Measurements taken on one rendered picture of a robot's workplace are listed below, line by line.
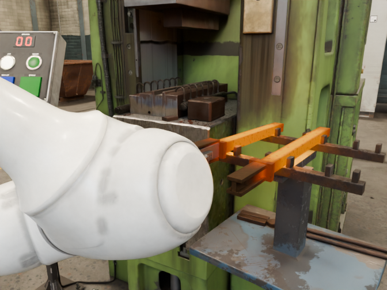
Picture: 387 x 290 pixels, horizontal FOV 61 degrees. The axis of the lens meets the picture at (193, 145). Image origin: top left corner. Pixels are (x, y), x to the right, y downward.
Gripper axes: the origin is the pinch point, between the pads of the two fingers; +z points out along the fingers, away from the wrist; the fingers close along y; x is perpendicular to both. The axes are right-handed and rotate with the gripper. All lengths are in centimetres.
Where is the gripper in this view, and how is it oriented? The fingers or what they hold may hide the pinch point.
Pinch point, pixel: (203, 152)
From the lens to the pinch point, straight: 65.2
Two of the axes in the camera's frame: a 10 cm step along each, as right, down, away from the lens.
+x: 0.1, -9.6, -2.7
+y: 8.0, 1.7, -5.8
